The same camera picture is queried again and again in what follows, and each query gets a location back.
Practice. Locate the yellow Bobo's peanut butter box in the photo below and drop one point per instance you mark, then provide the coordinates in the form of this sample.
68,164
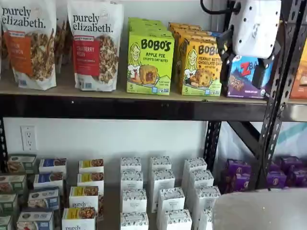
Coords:
201,72
182,26
182,36

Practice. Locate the black metal shelf rack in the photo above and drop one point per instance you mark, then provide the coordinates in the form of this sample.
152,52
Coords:
120,107
295,112

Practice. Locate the green Bobo's apple pie box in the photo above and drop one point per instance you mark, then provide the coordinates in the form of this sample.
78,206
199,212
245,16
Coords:
151,62
144,21
148,28

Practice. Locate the orange snack box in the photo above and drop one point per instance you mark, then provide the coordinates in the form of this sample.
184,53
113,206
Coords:
299,79

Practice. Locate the purple snack box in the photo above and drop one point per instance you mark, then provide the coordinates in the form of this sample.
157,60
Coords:
291,163
277,180
239,166
298,178
229,182
244,183

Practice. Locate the white granola bag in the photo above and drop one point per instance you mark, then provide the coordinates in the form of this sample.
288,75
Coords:
62,36

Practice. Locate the purely elizabeth box green label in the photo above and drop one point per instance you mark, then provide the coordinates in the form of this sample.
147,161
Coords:
8,204
22,163
5,224
12,184

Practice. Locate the white organic pantry box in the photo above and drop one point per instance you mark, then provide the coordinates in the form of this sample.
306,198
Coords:
132,182
206,198
170,201
205,220
160,163
177,221
134,203
134,222
195,165
130,164
201,179
163,182

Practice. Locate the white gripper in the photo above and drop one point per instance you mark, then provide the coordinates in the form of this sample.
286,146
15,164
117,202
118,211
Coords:
254,28

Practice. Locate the purely elizabeth box blue label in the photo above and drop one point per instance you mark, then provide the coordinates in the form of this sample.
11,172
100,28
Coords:
52,165
34,221
43,198
48,179

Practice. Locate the purely elizabeth box yellow label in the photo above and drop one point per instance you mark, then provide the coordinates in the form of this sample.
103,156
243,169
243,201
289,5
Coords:
79,220
84,198
90,179
91,165

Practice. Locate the wooden shelf board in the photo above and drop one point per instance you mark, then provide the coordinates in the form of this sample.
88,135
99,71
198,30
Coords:
297,100
72,93

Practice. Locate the white wall power outlet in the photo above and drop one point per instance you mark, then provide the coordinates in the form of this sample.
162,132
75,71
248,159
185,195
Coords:
28,137

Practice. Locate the blue purple Zbar box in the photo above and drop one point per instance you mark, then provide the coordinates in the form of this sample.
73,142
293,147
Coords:
219,34
242,81

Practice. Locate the grey white plastic bin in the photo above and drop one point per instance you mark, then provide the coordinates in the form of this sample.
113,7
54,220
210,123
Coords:
263,210

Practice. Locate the granola bag orange label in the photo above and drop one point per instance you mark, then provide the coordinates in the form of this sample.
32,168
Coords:
28,48

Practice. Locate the granola bag red label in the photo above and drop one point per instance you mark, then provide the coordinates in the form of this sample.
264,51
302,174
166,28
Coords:
96,48

